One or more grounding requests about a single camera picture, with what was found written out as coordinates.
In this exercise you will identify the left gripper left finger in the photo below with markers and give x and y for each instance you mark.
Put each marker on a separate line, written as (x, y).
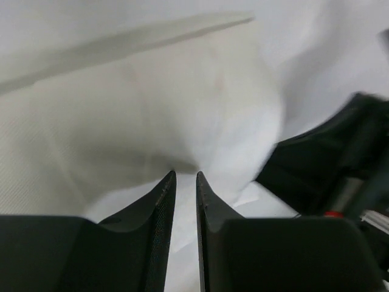
(127, 251)

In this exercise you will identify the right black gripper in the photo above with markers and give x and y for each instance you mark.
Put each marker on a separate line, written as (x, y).
(340, 165)

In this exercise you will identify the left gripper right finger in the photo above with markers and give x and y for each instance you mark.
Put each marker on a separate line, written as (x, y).
(279, 254)

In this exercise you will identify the white pleated skirt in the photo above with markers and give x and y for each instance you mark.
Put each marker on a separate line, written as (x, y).
(120, 112)

